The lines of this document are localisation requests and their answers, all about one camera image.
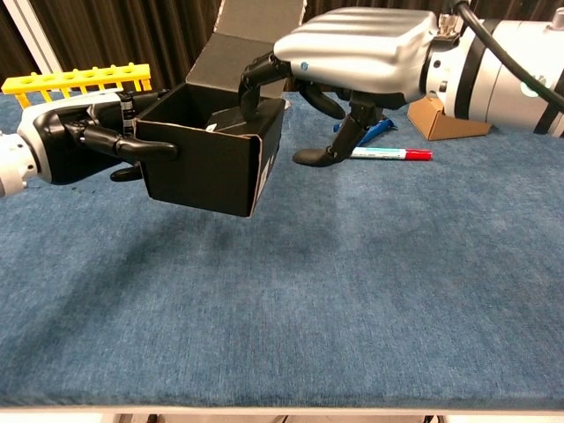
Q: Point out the black silver robot right hand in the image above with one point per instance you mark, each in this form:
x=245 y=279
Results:
x=352 y=48

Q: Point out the black white robot left hand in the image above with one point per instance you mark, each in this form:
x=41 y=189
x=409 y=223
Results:
x=57 y=132

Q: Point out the black cardboard folding box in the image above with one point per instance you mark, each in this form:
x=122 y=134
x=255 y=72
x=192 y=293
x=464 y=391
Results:
x=207 y=172

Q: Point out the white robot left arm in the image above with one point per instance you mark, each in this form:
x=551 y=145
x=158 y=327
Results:
x=15 y=167

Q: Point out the brown cardboard block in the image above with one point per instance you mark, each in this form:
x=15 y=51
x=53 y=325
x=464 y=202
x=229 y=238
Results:
x=449 y=128

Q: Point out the yellow test tube rack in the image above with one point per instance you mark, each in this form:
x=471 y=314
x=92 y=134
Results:
x=66 y=79

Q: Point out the white marker red cap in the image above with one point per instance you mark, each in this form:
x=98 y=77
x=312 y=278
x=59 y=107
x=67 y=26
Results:
x=388 y=153

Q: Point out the dark brown curtain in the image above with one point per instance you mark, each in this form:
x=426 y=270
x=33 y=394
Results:
x=132 y=35

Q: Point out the blue fabric table mat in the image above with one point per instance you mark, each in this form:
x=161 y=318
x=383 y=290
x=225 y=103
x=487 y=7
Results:
x=308 y=286

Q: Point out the white metal frame post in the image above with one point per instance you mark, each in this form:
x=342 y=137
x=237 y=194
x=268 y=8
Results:
x=37 y=39

